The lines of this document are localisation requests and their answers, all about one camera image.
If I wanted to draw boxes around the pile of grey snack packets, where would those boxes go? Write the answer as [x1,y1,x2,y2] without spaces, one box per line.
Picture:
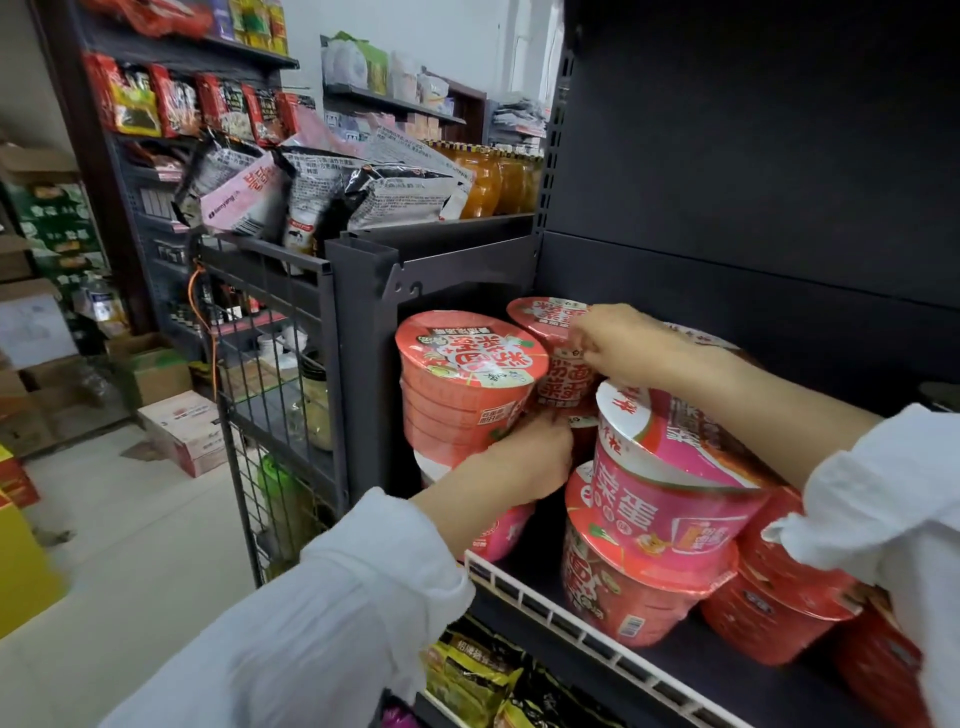
[174,112,475,258]

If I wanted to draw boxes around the person's right hand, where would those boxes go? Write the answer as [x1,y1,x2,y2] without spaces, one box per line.
[568,303,723,393]

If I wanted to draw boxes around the yellow box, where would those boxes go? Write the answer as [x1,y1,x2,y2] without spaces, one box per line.
[0,491,67,640]

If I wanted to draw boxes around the stack of green cartons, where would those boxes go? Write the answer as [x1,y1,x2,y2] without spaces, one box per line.
[0,180,112,301]

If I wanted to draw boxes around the person's right forearm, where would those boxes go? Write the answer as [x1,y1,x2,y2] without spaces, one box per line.
[686,345,960,728]

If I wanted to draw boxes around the white plastic bags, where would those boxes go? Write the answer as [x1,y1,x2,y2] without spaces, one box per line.
[321,31,451,112]

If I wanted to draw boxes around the brown cardboard box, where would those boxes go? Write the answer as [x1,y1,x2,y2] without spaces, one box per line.
[0,277,82,372]

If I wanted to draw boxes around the stack of red noodle bowls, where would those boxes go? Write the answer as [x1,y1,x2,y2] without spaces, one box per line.
[414,322,935,728]

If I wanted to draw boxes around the white and pink carton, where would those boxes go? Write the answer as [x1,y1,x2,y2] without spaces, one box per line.
[137,390,231,479]

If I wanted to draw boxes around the row of colourful packets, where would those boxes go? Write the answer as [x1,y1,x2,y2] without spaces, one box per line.
[82,0,291,55]

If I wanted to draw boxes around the stack of folded grey packets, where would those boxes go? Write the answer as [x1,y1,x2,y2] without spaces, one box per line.
[489,91,550,148]

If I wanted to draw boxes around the green bottle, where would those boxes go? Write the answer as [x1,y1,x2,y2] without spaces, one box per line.
[257,452,318,560]

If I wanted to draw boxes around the white wire shelf rail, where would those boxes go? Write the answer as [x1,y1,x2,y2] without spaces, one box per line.
[463,551,755,728]

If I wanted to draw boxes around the row of orange sauce jars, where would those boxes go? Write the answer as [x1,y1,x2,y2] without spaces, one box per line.
[426,138,546,220]

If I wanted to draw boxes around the black wire basket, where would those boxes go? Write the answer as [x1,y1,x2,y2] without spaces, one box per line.
[196,231,348,588]

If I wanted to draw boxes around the person's left forearm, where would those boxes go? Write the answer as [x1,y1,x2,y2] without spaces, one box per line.
[97,468,526,728]

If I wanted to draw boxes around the red box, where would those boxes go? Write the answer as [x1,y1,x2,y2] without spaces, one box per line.
[0,444,42,511]

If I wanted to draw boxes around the row of red snack packets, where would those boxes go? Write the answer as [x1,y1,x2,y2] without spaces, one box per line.
[84,51,316,148]

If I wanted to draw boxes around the pale glass jar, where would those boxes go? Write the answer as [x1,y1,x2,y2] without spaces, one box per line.
[298,366,336,453]

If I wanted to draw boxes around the orange cable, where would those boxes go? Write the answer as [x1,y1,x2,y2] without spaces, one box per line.
[186,264,223,402]

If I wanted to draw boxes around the dark metal shelf rack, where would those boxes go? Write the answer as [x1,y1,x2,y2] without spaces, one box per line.
[33,0,301,361]

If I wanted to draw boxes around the orange lidded instant noodle cup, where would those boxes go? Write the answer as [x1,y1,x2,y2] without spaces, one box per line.
[506,297,601,411]
[395,310,551,468]

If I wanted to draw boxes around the person's left hand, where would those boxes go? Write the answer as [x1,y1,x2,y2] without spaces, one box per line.
[480,411,576,513]

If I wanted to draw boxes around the green cardboard box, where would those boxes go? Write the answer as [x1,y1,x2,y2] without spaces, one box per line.
[105,333,195,410]

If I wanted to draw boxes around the brown wooden shelf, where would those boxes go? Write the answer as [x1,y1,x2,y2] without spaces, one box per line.
[322,71,489,147]

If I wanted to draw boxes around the black metal shelf unit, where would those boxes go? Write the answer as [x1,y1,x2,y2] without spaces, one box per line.
[326,0,960,728]

